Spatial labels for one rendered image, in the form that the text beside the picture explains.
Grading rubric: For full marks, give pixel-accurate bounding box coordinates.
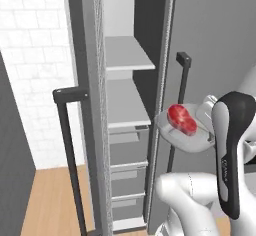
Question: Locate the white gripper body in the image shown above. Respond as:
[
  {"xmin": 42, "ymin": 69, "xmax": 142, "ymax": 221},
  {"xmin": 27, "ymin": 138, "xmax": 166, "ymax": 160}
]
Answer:
[{"xmin": 195, "ymin": 94, "xmax": 219, "ymax": 128}]

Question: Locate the red raw steak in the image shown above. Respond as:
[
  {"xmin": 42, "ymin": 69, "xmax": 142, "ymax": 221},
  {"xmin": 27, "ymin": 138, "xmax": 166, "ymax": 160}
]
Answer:
[{"xmin": 166, "ymin": 103, "xmax": 199, "ymax": 137}]

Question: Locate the clear meat container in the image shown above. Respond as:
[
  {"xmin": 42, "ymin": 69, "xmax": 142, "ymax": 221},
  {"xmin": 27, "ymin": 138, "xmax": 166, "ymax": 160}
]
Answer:
[{"xmin": 153, "ymin": 102, "xmax": 216, "ymax": 154}]

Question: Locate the grey freezer rack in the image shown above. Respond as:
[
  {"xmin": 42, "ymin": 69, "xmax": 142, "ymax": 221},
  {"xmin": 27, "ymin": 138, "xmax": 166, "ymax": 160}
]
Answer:
[
  {"xmin": 106, "ymin": 77, "xmax": 152, "ymax": 130},
  {"xmin": 104, "ymin": 35, "xmax": 157, "ymax": 72}
]

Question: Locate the grey freezer drawer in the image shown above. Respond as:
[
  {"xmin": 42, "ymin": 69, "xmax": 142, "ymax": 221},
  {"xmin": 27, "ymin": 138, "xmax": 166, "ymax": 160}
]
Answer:
[
  {"xmin": 108, "ymin": 125, "xmax": 150, "ymax": 169},
  {"xmin": 110, "ymin": 161, "xmax": 150, "ymax": 200},
  {"xmin": 111, "ymin": 193, "xmax": 148, "ymax": 232}
]

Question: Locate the grey freezer cabinet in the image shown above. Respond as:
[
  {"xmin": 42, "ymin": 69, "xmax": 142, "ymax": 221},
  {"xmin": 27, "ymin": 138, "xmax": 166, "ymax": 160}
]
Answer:
[{"xmin": 101, "ymin": 0, "xmax": 178, "ymax": 236}]

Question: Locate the grey freezer door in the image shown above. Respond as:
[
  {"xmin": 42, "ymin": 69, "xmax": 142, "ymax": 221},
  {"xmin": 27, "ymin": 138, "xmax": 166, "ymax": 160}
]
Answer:
[{"xmin": 65, "ymin": 0, "xmax": 114, "ymax": 236}]

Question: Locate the grey fridge door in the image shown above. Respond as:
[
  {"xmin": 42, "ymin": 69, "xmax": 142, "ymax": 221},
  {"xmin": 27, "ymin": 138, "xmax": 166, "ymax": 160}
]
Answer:
[{"xmin": 145, "ymin": 0, "xmax": 256, "ymax": 236}]

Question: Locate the dark grey tall cabinet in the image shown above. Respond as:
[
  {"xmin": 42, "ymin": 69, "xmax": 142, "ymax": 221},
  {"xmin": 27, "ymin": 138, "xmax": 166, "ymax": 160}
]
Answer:
[{"xmin": 0, "ymin": 51, "xmax": 37, "ymax": 236}]

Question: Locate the black fridge door handle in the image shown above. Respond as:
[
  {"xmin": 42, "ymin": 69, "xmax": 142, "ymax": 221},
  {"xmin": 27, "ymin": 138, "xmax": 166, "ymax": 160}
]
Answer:
[{"xmin": 165, "ymin": 51, "xmax": 193, "ymax": 174}]

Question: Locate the black freezer door handle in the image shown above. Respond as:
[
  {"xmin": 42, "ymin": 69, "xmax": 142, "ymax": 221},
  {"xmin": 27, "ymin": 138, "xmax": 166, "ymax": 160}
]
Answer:
[{"xmin": 52, "ymin": 86, "xmax": 101, "ymax": 236}]

